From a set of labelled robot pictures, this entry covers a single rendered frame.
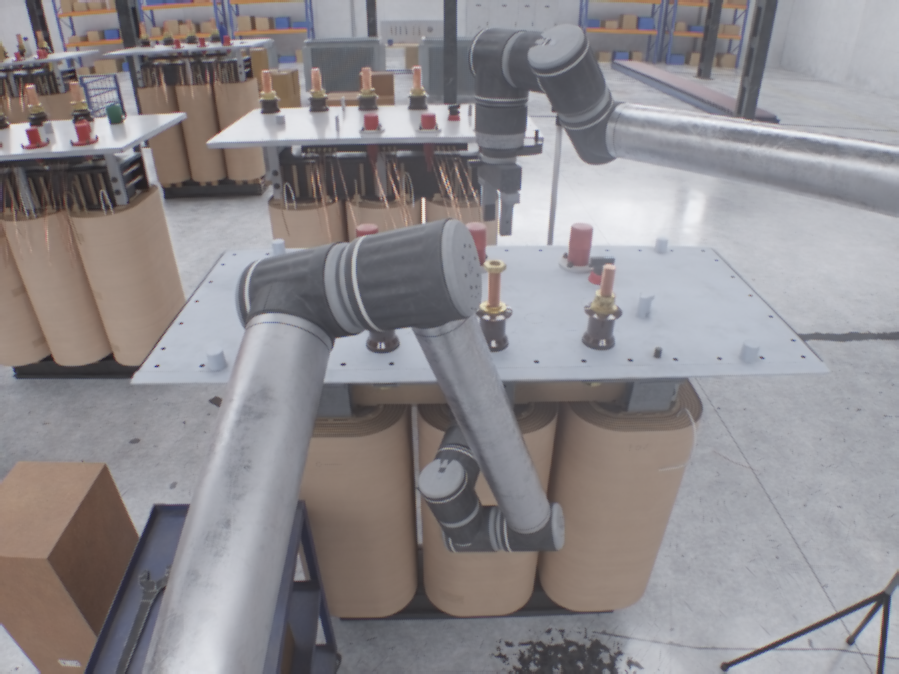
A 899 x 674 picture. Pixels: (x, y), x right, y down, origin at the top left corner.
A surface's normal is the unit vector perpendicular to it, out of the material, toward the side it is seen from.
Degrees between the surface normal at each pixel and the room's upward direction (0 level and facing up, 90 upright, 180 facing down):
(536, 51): 46
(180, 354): 0
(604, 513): 90
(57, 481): 0
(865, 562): 0
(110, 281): 90
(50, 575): 90
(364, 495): 90
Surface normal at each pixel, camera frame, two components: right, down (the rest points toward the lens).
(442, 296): -0.20, 0.58
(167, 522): 0.00, -0.85
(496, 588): 0.03, 0.52
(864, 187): -0.72, 0.52
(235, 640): 0.65, -0.38
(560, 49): -0.51, -0.43
